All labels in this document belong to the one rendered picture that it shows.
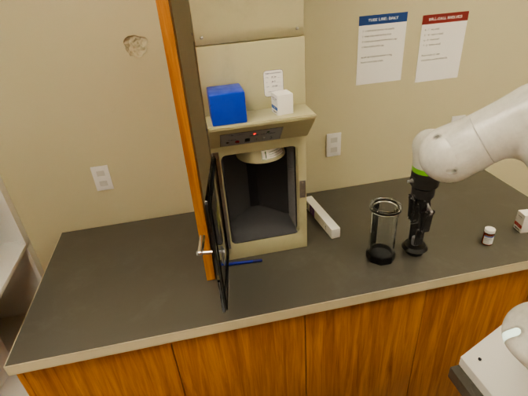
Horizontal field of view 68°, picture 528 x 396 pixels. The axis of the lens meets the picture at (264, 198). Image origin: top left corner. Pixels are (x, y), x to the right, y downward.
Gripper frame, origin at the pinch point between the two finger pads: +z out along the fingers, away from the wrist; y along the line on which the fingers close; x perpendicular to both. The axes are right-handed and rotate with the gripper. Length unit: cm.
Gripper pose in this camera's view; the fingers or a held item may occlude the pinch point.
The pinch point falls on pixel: (416, 234)
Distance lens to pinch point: 153.7
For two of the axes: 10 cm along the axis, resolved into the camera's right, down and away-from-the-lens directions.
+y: 2.0, 4.8, -8.5
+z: 0.7, 8.6, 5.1
